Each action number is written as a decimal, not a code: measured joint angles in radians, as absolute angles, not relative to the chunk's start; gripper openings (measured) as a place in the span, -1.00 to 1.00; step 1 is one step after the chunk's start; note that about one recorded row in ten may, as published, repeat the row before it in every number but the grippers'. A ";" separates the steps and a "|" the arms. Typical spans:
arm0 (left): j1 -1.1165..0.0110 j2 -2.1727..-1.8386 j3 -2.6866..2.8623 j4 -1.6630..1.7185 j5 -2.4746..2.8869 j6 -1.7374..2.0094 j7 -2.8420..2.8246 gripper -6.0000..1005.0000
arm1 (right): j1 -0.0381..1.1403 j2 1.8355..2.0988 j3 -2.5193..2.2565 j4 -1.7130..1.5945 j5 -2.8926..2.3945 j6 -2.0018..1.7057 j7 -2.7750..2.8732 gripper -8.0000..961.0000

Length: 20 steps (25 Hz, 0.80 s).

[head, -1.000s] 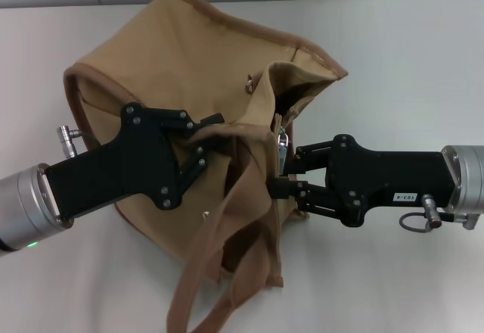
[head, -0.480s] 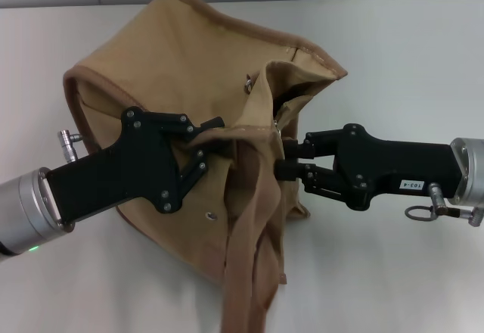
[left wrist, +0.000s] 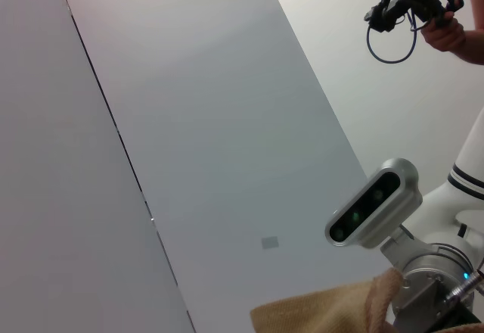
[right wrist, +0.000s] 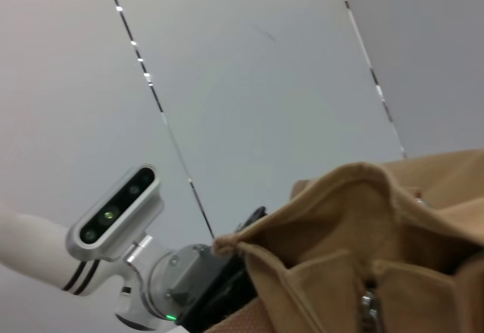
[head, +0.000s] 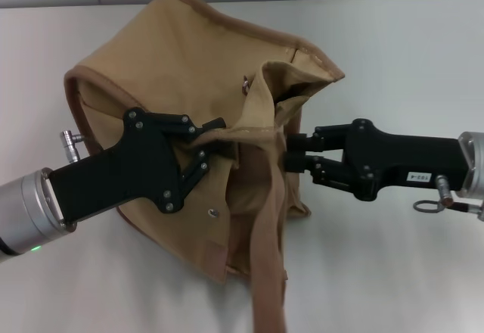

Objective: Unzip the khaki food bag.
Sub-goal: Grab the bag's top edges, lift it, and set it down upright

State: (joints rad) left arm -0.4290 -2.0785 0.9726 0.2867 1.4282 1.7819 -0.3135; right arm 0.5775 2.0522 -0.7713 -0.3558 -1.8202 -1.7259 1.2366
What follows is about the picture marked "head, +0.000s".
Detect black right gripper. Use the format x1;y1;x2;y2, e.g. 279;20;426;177
284;118;473;202

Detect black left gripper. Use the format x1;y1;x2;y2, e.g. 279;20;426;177
48;107;228;225

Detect khaki canvas food bag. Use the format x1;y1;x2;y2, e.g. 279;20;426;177
63;0;347;333

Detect left gripper connector cable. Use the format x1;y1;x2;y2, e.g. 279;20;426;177
58;129;86;164

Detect gripper connector cable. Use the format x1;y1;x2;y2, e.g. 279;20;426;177
58;129;86;164
413;174;484;221

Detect right gripper connector cable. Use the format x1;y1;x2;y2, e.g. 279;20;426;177
413;174;484;221

